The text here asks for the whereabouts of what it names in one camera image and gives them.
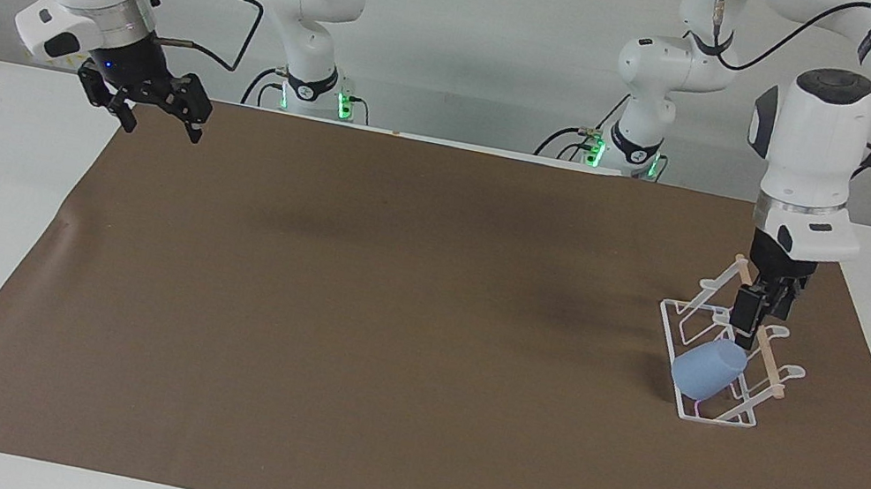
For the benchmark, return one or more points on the blue cup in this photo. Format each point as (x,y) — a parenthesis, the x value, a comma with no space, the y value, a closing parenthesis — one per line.
(702,370)

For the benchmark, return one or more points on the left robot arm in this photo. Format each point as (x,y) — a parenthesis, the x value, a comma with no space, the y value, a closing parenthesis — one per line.
(813,159)

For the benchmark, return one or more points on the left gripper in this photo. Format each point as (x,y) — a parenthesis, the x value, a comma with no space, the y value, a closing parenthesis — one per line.
(777,264)

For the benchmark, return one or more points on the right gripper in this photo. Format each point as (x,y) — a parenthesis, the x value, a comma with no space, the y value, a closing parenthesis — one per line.
(134,66)

